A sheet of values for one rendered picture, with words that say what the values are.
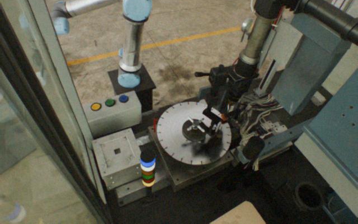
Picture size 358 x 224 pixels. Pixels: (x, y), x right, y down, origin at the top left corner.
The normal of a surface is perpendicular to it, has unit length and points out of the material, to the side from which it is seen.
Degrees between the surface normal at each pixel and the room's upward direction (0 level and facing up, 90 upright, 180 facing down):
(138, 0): 84
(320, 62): 90
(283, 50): 90
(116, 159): 0
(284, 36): 90
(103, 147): 0
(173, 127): 0
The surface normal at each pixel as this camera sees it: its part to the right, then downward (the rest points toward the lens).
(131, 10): 0.17, 0.67
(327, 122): -0.68, 0.51
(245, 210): 0.09, -0.65
